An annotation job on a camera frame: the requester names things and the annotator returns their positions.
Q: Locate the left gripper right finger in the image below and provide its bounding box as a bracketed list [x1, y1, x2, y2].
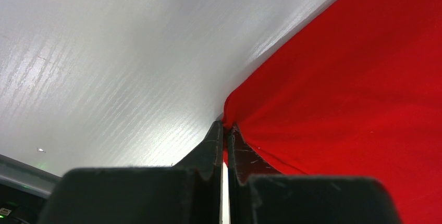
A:
[227, 126, 401, 223]

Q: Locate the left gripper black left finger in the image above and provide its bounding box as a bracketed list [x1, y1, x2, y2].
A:
[39, 121, 223, 224]

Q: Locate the red t-shirt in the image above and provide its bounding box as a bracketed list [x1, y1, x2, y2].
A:
[223, 0, 441, 223]

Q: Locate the aluminium frame rail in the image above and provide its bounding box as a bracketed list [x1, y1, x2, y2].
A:
[1, 155, 61, 198]

